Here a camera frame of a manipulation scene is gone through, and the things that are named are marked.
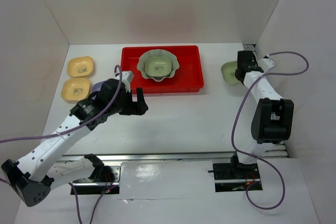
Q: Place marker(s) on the purple square plate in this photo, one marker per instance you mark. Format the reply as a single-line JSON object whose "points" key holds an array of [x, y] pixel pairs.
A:
{"points": [[97, 87]]}

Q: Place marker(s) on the yellow square plate far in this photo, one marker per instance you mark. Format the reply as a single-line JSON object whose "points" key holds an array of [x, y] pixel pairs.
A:
{"points": [[80, 67]]}

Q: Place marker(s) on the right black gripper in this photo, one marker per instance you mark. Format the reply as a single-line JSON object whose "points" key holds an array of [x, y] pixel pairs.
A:
{"points": [[256, 65]]}

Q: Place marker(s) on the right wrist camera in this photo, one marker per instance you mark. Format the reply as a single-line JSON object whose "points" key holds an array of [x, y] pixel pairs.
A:
{"points": [[266, 63]]}

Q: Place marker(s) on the aluminium rail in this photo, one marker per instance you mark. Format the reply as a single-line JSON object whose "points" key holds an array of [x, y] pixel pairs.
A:
{"points": [[172, 157]]}

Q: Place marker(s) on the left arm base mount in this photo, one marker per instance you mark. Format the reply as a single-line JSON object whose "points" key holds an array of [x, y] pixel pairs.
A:
{"points": [[107, 183]]}

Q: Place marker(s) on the green scalloped bowl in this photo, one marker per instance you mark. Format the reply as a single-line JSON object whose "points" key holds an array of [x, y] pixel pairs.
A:
{"points": [[155, 53]]}

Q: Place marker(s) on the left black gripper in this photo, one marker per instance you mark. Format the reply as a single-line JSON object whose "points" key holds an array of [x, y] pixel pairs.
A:
{"points": [[137, 107]]}

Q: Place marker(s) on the green square plate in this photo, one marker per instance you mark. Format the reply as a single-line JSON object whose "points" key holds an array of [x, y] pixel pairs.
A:
{"points": [[228, 71], [158, 67]]}

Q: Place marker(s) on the red plastic bin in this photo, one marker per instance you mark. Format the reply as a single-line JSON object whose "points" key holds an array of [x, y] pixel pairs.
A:
{"points": [[188, 78]]}

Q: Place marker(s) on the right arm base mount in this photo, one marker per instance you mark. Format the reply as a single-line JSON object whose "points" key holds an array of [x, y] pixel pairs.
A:
{"points": [[231, 179]]}

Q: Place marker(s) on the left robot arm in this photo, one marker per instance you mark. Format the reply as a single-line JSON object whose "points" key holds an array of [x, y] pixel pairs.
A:
{"points": [[37, 173]]}

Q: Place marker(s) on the yellow square plate near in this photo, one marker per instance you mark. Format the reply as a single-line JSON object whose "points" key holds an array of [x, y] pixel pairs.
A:
{"points": [[76, 89]]}

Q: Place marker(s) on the yellow square plate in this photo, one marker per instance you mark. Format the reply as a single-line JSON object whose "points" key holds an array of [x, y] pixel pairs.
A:
{"points": [[80, 67], [76, 89]]}

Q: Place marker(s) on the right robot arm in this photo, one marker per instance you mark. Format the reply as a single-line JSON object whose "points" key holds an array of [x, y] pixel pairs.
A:
{"points": [[272, 120]]}

